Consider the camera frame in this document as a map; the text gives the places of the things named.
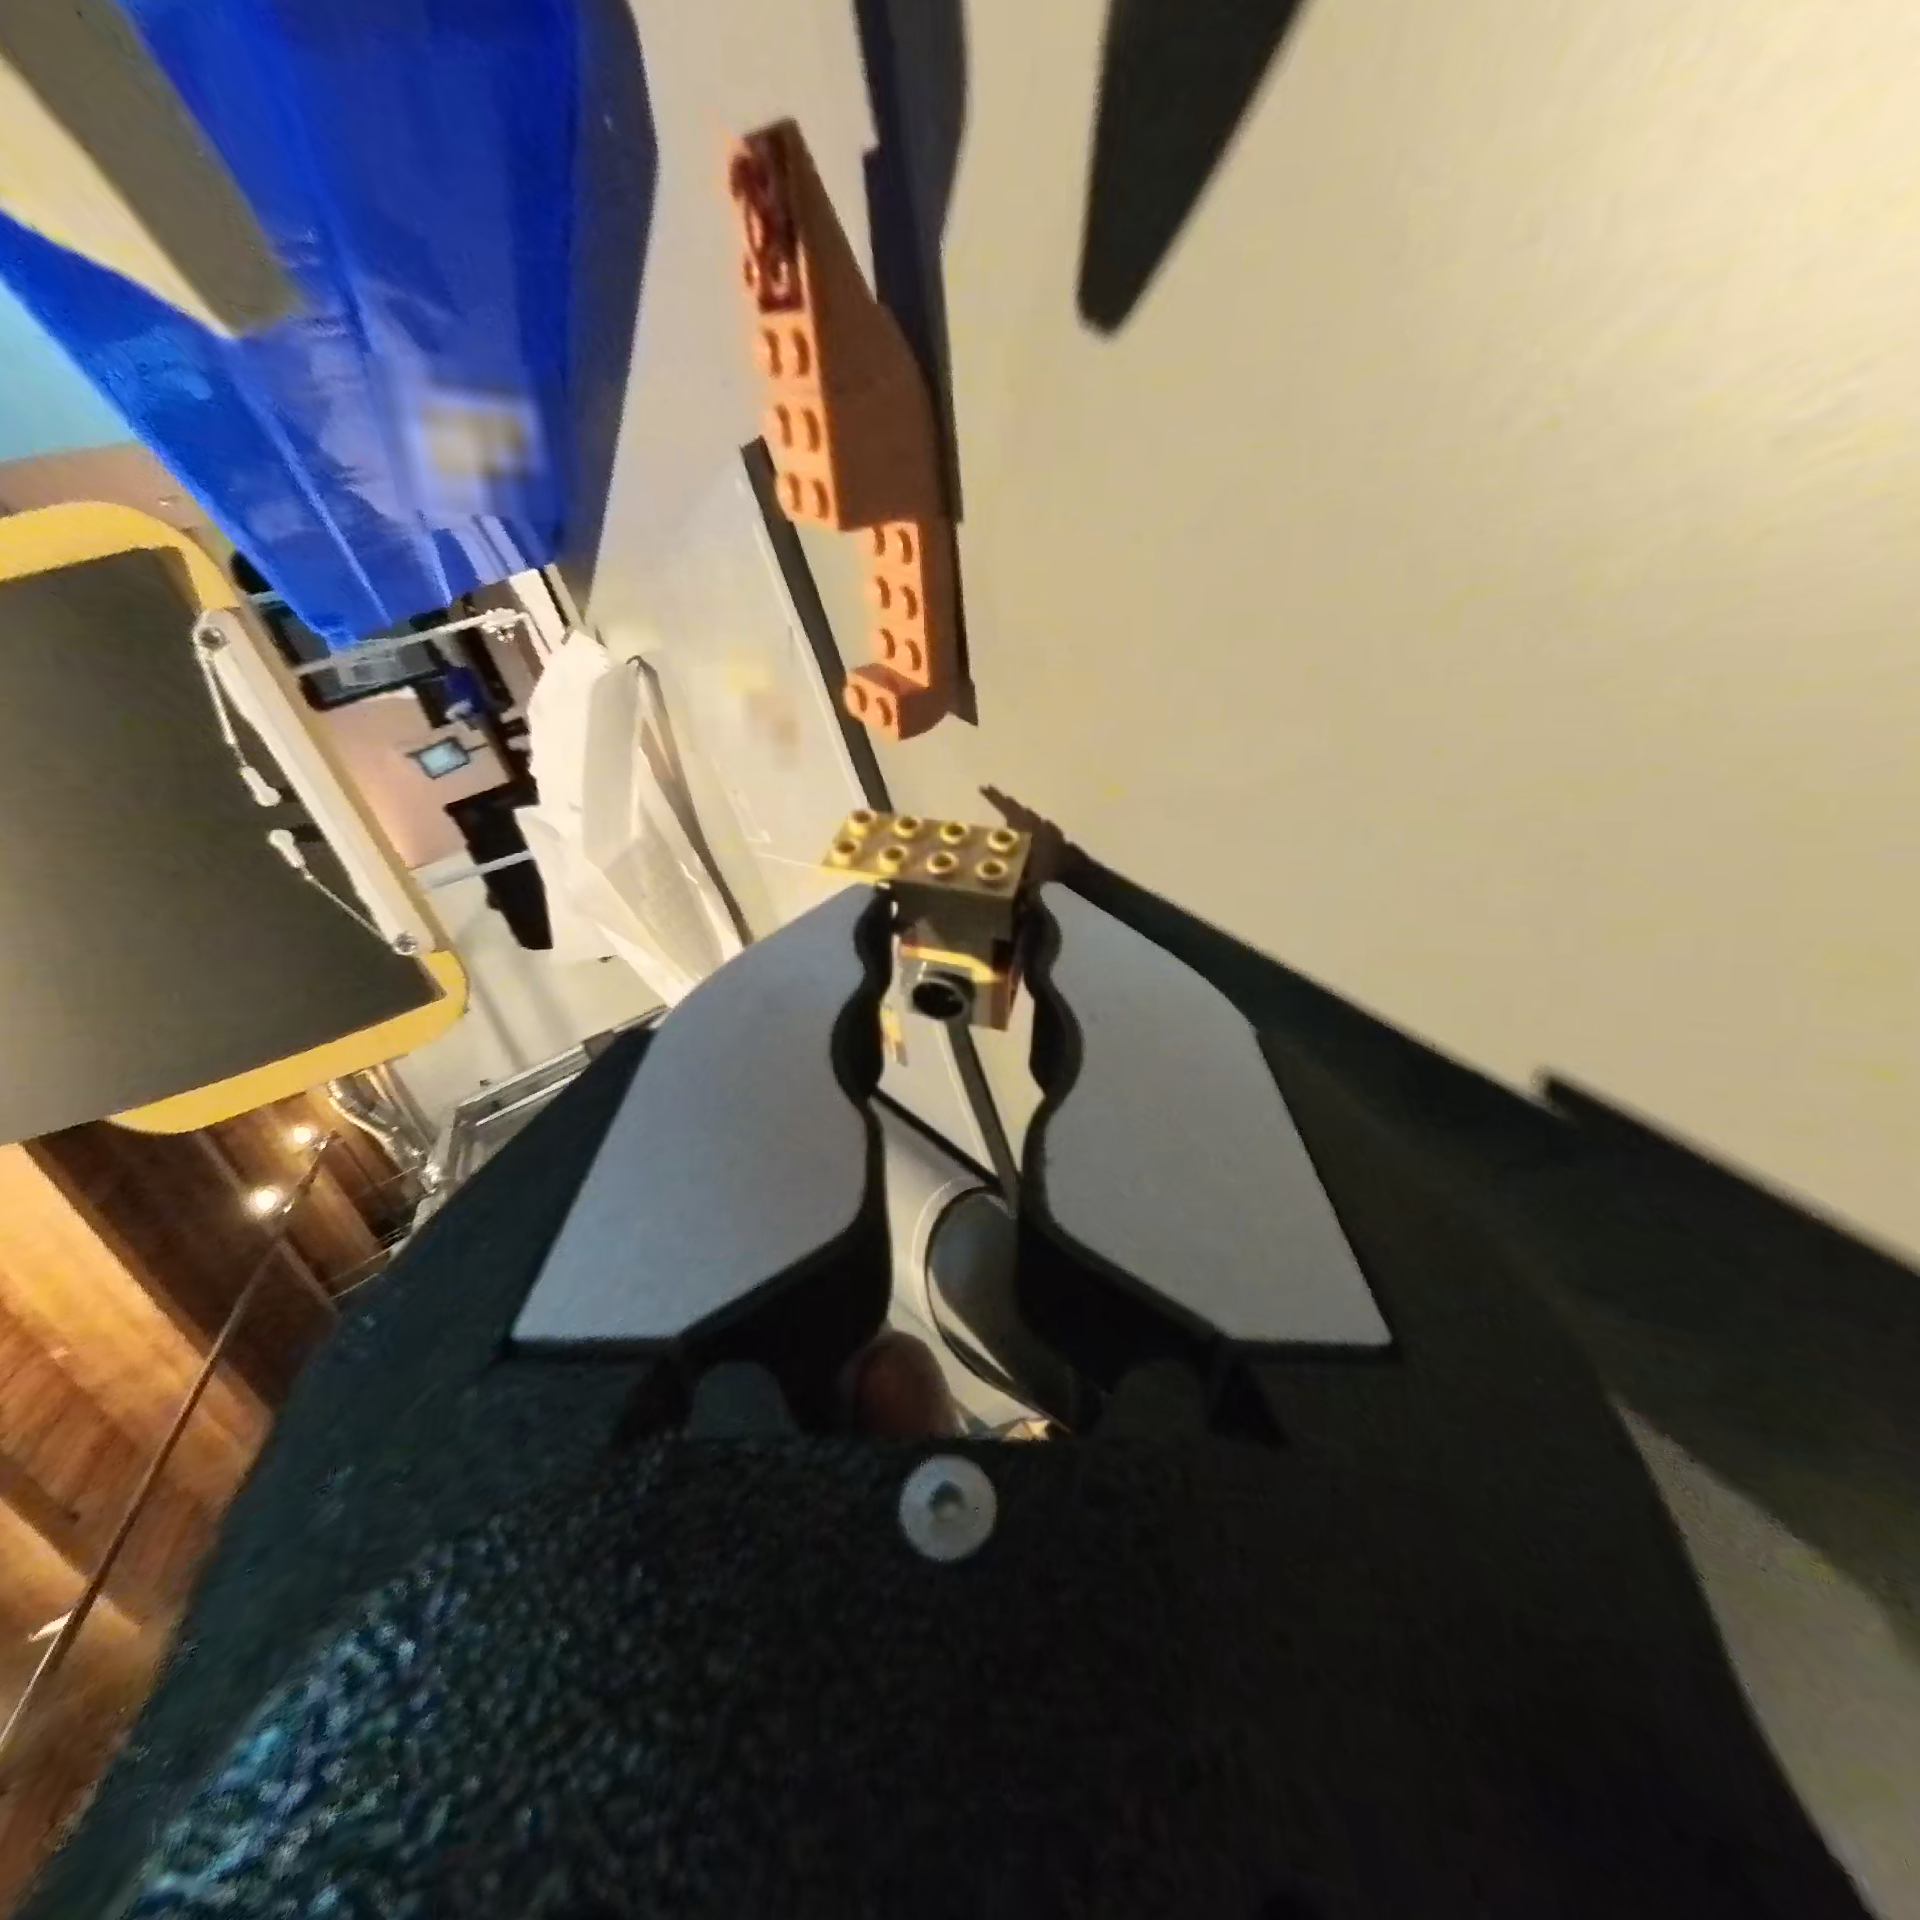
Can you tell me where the small tan grey brick assembly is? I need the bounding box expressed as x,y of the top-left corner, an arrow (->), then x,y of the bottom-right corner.
820,807 -> 1056,1055

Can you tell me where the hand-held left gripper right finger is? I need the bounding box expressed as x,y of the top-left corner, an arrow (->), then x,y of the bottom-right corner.
1025,881 -> 1393,1354

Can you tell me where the crumpled white paper pile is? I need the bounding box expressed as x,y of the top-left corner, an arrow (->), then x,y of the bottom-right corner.
524,626 -> 751,1012

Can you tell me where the grey instruction booklet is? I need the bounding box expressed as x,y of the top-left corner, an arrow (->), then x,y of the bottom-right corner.
592,434 -> 1086,1428

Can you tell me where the orange toy brick assembly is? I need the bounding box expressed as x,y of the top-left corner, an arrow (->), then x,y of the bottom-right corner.
729,124 -> 979,746

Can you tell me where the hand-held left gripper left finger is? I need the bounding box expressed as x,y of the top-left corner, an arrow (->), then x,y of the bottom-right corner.
509,883 -> 891,1347

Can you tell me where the grey desk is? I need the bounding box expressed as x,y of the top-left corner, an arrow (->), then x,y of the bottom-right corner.
570,0 -> 1920,1920

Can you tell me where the blue plastic bin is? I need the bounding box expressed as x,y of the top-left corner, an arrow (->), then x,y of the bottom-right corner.
0,0 -> 659,646

